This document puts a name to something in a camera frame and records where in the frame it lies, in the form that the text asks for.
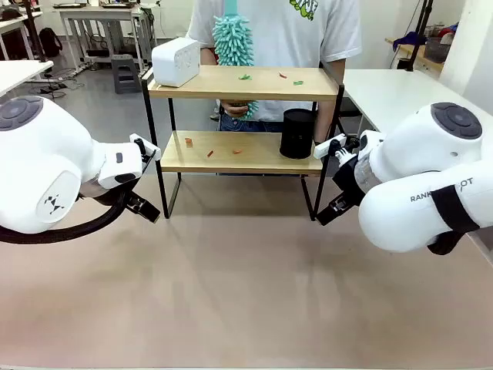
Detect grey plastic step stool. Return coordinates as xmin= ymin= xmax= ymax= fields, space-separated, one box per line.
xmin=110 ymin=53 xmax=143 ymax=95

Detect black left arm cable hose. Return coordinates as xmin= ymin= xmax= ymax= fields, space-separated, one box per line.
xmin=0 ymin=184 xmax=134 ymax=244

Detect white rectangular box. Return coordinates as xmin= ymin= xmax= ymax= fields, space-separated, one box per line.
xmin=151 ymin=38 xmax=201 ymax=88

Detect black backpack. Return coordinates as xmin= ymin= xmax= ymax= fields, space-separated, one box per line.
xmin=38 ymin=26 xmax=63 ymax=59

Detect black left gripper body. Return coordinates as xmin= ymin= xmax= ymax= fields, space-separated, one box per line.
xmin=122 ymin=187 xmax=142 ymax=209

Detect dark mesh basket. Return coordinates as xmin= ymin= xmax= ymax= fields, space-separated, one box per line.
xmin=424 ymin=36 xmax=454 ymax=63

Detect black tripod pole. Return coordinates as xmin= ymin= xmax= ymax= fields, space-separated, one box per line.
xmin=406 ymin=0 xmax=434 ymax=72

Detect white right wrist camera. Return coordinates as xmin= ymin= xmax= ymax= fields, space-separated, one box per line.
xmin=313 ymin=133 xmax=361 ymax=163

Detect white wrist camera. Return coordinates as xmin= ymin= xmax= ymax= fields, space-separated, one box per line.
xmin=129 ymin=133 xmax=162 ymax=163
xmin=313 ymin=133 xmax=361 ymax=163

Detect wooden bench table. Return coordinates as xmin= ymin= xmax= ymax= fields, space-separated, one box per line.
xmin=384 ymin=36 xmax=444 ymax=72

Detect black velcro strap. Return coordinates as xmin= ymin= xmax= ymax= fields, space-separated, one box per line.
xmin=430 ymin=184 xmax=481 ymax=234

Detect black cylindrical container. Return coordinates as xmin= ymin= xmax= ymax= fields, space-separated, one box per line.
xmin=279 ymin=108 xmax=317 ymax=160

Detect two-tier wooden metal shelf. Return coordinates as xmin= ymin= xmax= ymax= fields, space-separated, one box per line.
xmin=140 ymin=59 xmax=346 ymax=223

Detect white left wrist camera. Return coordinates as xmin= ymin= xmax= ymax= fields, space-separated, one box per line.
xmin=129 ymin=133 xmax=162 ymax=163

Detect person's left forearm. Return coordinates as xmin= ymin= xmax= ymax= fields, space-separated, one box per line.
xmin=314 ymin=53 xmax=347 ymax=144

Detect person's right hand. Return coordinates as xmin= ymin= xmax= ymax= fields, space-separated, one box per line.
xmin=222 ymin=100 xmax=250 ymax=119

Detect white desk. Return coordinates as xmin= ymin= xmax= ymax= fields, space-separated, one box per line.
xmin=0 ymin=59 xmax=55 ymax=97

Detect large white table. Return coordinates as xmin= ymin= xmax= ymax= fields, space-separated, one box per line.
xmin=340 ymin=68 xmax=469 ymax=134

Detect grey-legged work table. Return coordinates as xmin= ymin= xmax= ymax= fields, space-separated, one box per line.
xmin=53 ymin=2 xmax=155 ymax=74

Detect person in white t-shirt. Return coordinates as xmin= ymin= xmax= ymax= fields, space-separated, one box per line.
xmin=185 ymin=0 xmax=363 ymax=134

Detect black stand pole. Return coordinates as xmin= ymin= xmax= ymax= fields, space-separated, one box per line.
xmin=22 ymin=0 xmax=48 ymax=65

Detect blue cloth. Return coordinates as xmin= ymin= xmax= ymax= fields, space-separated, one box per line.
xmin=392 ymin=30 xmax=428 ymax=51

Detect teal chenille duster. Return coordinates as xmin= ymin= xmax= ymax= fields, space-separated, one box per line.
xmin=212 ymin=0 xmax=259 ymax=121

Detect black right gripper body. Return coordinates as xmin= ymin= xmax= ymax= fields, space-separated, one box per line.
xmin=331 ymin=153 xmax=366 ymax=207

